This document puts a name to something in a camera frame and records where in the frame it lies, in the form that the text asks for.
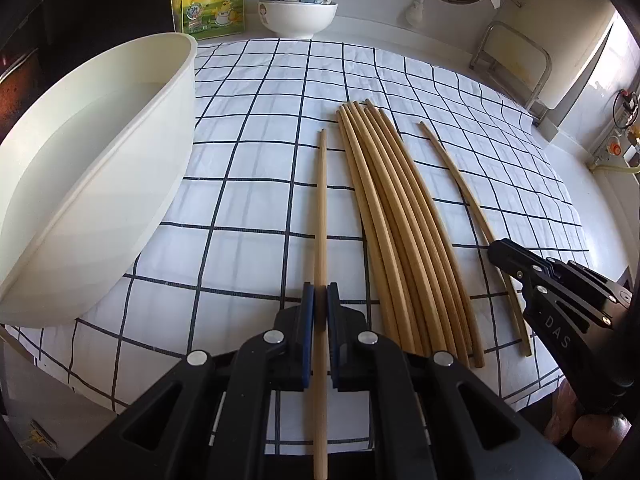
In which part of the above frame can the lone wooden chopstick right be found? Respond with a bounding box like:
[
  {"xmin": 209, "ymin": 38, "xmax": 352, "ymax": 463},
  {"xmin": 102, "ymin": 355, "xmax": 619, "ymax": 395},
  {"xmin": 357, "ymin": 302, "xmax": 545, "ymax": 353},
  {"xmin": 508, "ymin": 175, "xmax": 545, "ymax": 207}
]
[{"xmin": 418, "ymin": 120, "xmax": 534, "ymax": 358}]

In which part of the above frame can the bundle chopstick six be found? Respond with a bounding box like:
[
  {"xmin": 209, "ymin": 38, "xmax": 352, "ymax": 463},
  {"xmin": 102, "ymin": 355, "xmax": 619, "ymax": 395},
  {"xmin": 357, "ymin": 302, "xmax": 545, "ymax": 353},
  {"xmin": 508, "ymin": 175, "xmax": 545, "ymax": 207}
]
[{"xmin": 370, "ymin": 105, "xmax": 485, "ymax": 368}]

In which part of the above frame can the bundle chopstick five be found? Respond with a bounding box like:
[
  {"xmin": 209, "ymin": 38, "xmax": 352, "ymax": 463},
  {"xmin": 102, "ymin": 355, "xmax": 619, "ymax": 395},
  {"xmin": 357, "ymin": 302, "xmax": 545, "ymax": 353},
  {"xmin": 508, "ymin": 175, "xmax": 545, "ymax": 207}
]
[{"xmin": 366, "ymin": 101, "xmax": 473, "ymax": 365}]

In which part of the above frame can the white black checked cloth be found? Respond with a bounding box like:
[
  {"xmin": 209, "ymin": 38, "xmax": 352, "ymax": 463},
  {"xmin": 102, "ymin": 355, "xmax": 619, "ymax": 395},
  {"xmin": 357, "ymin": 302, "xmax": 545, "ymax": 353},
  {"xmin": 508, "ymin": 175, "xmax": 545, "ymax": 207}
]
[{"xmin": 4, "ymin": 37, "xmax": 591, "ymax": 458}]

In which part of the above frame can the bundle chopstick four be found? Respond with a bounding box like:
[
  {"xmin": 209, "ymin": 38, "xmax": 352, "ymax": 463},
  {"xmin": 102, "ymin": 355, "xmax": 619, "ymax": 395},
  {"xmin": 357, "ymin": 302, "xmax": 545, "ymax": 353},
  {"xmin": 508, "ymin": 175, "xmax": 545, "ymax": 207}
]
[{"xmin": 352, "ymin": 103, "xmax": 457, "ymax": 356}]

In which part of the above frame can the bundle chopstick two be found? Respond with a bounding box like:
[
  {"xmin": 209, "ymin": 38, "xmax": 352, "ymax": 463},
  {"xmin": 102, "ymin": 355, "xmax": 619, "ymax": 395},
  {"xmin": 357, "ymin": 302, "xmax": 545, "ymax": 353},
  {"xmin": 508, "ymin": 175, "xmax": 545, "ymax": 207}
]
[{"xmin": 337, "ymin": 103, "xmax": 428, "ymax": 356}]

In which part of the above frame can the metal rack stand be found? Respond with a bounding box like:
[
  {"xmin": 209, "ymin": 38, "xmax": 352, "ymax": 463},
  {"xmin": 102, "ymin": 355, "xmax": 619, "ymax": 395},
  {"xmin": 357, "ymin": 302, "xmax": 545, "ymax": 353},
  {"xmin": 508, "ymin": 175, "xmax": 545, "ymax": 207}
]
[{"xmin": 469, "ymin": 20, "xmax": 553, "ymax": 125}]

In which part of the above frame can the bundle chopstick three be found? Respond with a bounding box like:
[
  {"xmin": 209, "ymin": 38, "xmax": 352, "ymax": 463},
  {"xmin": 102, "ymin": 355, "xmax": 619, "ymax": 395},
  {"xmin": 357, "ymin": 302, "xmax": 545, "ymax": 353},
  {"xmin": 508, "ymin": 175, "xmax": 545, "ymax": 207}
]
[{"xmin": 338, "ymin": 102, "xmax": 456, "ymax": 356}]

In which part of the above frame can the bundle chopstick one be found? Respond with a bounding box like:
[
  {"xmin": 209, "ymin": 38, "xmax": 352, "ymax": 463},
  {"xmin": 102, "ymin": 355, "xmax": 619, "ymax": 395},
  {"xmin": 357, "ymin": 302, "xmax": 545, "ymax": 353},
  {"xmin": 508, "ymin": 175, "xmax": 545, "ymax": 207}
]
[{"xmin": 337, "ymin": 112, "xmax": 400, "ymax": 344}]

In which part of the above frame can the large white basin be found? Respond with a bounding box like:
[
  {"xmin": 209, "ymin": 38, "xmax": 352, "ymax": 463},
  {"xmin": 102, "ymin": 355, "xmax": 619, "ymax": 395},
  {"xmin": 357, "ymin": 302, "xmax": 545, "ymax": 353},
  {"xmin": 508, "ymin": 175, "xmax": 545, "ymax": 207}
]
[{"xmin": 1, "ymin": 32, "xmax": 198, "ymax": 328}]

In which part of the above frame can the white ceramic bowl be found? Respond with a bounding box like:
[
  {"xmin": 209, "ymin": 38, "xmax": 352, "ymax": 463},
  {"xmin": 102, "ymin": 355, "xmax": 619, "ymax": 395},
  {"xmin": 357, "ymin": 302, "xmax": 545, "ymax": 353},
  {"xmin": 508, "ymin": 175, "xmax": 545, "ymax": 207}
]
[{"xmin": 257, "ymin": 1, "xmax": 337, "ymax": 40}]

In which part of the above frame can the yellow detergent refill pouch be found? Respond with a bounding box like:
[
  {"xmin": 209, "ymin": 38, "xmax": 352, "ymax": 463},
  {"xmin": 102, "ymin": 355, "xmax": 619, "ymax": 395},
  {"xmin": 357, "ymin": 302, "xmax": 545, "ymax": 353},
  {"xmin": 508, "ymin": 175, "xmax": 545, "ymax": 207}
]
[{"xmin": 179, "ymin": 0, "xmax": 245, "ymax": 40}]

